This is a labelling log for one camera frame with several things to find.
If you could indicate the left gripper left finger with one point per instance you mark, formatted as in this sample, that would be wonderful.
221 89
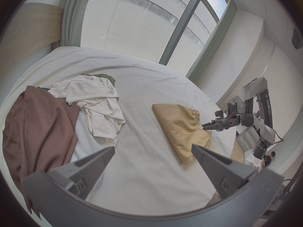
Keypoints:
78 178

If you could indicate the grey-green curtain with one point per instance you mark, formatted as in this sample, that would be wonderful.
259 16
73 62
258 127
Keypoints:
73 15

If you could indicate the black garment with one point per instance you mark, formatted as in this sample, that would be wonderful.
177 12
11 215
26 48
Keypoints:
42 88

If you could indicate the bed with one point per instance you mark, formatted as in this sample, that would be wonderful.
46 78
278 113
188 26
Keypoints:
142 164

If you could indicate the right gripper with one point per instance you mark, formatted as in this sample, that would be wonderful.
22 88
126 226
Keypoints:
223 124

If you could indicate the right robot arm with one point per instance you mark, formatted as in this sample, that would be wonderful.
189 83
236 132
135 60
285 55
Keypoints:
254 89

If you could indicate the brown garment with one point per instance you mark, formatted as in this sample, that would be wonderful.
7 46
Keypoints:
40 131

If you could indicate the green garment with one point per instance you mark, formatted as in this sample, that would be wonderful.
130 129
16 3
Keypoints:
106 77

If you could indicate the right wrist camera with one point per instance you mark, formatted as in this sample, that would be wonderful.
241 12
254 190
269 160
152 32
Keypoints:
219 114

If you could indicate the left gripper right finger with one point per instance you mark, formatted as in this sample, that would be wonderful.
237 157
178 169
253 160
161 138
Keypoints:
224 174

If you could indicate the person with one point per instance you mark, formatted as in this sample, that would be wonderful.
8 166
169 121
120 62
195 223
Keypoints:
269 159

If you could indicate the window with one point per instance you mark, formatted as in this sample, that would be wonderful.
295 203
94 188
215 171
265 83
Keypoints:
132 22

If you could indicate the tan shorts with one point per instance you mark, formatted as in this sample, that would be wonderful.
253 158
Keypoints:
180 126

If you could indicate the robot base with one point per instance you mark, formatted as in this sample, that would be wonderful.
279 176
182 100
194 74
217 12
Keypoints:
248 138

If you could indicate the cream garment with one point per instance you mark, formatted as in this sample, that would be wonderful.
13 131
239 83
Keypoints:
97 103

